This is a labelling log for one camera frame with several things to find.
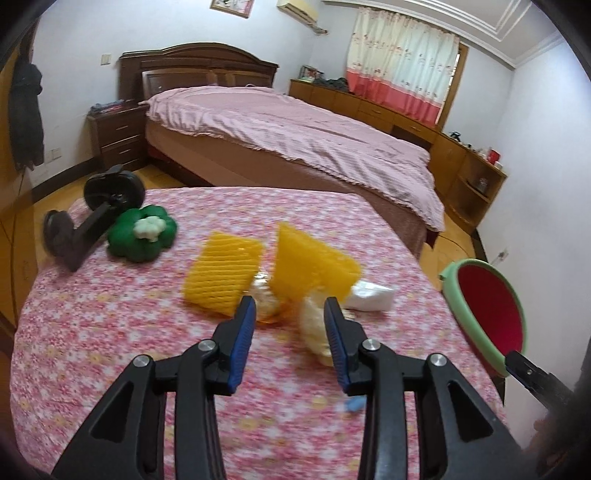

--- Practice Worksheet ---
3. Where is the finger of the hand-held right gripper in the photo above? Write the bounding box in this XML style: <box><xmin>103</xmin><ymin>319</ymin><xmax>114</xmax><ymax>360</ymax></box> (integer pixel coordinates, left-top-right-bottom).
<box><xmin>505</xmin><ymin>351</ymin><xmax>573</xmax><ymax>416</ymax></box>

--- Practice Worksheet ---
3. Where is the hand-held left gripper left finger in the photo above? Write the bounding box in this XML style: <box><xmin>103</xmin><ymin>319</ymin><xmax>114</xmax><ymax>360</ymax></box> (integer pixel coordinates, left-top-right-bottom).
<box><xmin>51</xmin><ymin>295</ymin><xmax>257</xmax><ymax>480</ymax></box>

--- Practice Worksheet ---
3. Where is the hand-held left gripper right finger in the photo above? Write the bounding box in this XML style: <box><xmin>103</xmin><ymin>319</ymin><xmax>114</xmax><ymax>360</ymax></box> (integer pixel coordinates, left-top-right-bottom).
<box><xmin>323</xmin><ymin>296</ymin><xmax>539</xmax><ymax>480</ymax></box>

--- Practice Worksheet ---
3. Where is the cream plastic bag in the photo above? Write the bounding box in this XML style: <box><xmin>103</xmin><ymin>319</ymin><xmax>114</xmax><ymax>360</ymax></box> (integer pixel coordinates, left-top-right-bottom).
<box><xmin>298</xmin><ymin>295</ymin><xmax>335</xmax><ymax>367</ymax></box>

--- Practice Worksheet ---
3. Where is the white tissue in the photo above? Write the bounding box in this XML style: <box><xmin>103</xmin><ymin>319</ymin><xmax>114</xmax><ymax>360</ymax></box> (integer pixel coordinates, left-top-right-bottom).
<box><xmin>344</xmin><ymin>279</ymin><xmax>395</xmax><ymax>312</ymax></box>

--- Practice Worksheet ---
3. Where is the orange foam net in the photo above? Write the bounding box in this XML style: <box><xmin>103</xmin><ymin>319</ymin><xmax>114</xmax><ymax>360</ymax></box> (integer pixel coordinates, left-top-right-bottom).
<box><xmin>182</xmin><ymin>232</ymin><xmax>265</xmax><ymax>317</ymax></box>

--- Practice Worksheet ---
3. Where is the red bin with green rim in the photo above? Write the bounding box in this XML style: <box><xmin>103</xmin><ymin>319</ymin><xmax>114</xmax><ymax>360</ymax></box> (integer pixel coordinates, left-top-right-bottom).
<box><xmin>438</xmin><ymin>258</ymin><xmax>528</xmax><ymax>377</ymax></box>

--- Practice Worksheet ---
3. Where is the yellow foam net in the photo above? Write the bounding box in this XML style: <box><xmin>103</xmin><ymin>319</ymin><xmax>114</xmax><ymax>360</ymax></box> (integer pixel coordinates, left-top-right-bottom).
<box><xmin>272</xmin><ymin>222</ymin><xmax>362</xmax><ymax>301</ymax></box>

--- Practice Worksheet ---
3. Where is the pink floral tablecloth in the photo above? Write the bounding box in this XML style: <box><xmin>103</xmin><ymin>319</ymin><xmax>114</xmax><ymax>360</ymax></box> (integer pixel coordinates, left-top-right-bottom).
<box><xmin>9</xmin><ymin>185</ymin><xmax>509</xmax><ymax>480</ymax></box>

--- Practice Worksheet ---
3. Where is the green plush flower toy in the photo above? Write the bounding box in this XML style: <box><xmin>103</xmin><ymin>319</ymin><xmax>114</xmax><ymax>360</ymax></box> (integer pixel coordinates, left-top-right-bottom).
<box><xmin>107</xmin><ymin>205</ymin><xmax>178</xmax><ymax>264</ymax></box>

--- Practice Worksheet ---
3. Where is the wooden corner shelf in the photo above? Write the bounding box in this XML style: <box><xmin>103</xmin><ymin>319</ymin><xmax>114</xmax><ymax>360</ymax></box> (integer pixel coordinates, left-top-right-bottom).
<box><xmin>445</xmin><ymin>148</ymin><xmax>508</xmax><ymax>234</ymax></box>

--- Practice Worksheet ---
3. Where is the black suction phone holder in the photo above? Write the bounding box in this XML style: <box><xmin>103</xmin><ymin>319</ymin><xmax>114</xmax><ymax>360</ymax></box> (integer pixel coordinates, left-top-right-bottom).
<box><xmin>43</xmin><ymin>164</ymin><xmax>147</xmax><ymax>272</ymax></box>

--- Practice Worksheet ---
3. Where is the pink bedspread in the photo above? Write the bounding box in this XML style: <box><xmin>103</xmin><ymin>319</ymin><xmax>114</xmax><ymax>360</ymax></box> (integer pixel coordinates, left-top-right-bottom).
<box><xmin>145</xmin><ymin>85</ymin><xmax>446</xmax><ymax>232</ymax></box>

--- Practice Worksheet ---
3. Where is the long wooden cabinet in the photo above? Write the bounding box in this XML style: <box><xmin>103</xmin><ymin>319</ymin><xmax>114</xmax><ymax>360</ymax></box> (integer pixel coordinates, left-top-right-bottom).
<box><xmin>288</xmin><ymin>78</ymin><xmax>467</xmax><ymax>204</ymax></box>

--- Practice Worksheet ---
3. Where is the dark wooden nightstand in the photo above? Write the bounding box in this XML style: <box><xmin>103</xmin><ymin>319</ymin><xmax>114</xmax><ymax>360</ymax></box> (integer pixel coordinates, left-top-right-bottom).
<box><xmin>87</xmin><ymin>102</ymin><xmax>151</xmax><ymax>172</ymax></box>

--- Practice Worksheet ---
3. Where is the wooden wardrobe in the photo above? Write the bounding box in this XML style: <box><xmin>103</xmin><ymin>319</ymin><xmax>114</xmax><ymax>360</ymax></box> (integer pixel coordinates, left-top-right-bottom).
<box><xmin>0</xmin><ymin>28</ymin><xmax>51</xmax><ymax>352</ymax></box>

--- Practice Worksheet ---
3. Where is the dark clothes pile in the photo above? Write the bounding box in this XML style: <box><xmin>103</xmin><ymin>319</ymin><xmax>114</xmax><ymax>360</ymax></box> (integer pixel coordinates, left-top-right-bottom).
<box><xmin>315</xmin><ymin>76</ymin><xmax>349</xmax><ymax>93</ymax></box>

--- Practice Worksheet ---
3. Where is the dark wooden headboard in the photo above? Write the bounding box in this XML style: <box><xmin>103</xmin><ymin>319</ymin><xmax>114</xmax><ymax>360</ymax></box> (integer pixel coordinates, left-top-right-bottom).
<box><xmin>119</xmin><ymin>42</ymin><xmax>280</xmax><ymax>104</ymax></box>

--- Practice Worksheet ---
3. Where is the cream and red curtain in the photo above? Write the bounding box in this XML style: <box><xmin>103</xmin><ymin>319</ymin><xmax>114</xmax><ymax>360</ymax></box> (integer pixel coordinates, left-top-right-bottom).
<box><xmin>345</xmin><ymin>7</ymin><xmax>461</xmax><ymax>125</ymax></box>

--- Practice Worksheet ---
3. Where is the black jacket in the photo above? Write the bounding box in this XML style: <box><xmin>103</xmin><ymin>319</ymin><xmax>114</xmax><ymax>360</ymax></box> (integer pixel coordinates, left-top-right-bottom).
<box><xmin>8</xmin><ymin>60</ymin><xmax>45</xmax><ymax>171</ymax></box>

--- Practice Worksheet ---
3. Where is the framed wedding photo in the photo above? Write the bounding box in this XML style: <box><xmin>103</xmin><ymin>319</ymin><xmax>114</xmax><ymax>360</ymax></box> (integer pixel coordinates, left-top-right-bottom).
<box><xmin>210</xmin><ymin>0</ymin><xmax>254</xmax><ymax>19</ymax></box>

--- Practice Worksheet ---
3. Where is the wooden window frame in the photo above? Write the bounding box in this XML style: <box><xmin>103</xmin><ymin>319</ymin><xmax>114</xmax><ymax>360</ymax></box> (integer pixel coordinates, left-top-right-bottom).
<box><xmin>436</xmin><ymin>41</ymin><xmax>469</xmax><ymax>132</ymax></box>

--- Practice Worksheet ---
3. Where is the wall air conditioner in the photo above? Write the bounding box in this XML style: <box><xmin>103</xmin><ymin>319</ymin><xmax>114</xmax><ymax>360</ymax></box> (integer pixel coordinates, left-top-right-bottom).
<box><xmin>276</xmin><ymin>0</ymin><xmax>319</xmax><ymax>26</ymax></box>

